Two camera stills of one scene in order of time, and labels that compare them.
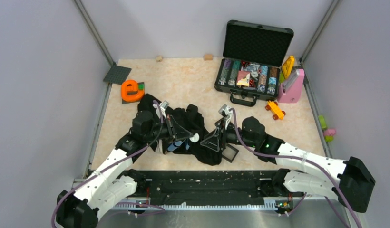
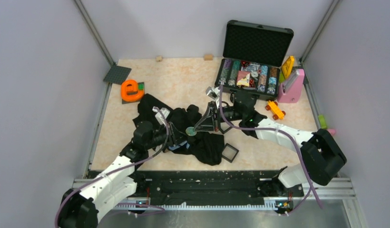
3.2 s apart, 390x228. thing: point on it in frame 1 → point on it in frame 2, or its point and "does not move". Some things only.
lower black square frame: [232, 148] does not move
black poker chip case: [253, 55] does not move
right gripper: [213, 141] → [209, 122]
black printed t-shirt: [190, 117] does not move
